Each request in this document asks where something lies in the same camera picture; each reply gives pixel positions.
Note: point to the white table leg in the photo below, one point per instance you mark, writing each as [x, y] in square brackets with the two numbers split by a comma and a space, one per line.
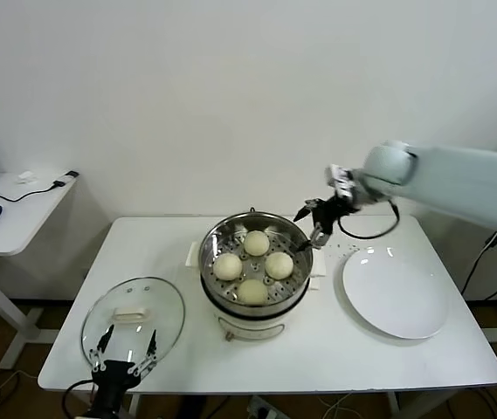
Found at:
[134, 403]
[393, 406]

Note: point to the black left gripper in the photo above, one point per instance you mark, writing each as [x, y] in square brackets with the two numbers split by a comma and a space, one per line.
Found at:
[115, 375]

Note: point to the stainless steel steamer basket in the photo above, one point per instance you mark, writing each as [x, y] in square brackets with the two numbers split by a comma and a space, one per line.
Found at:
[213, 235]

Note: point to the white steamed baozi bun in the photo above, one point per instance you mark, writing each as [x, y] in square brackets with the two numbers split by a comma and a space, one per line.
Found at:
[256, 243]
[253, 292]
[227, 266]
[279, 265]

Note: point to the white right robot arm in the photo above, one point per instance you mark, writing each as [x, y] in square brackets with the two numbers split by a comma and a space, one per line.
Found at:
[449, 174]

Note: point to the white electric cooker base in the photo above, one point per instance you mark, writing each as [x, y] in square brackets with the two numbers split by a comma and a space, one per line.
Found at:
[248, 325]

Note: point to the white side desk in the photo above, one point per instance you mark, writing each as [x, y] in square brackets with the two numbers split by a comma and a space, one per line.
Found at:
[12, 227]

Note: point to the crumpled white paper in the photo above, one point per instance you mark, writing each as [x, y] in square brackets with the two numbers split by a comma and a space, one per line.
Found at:
[27, 177]

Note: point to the white floor power strip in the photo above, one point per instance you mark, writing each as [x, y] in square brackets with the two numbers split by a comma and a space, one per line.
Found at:
[261, 408]

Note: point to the large white plate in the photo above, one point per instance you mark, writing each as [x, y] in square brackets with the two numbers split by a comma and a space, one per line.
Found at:
[388, 297]

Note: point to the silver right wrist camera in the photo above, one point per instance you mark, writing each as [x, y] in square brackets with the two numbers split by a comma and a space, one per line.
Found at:
[340, 181]

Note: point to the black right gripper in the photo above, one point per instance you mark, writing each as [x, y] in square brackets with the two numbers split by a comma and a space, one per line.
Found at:
[331, 211]

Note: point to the round glass pot lid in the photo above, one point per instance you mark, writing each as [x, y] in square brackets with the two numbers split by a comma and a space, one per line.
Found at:
[165, 305]

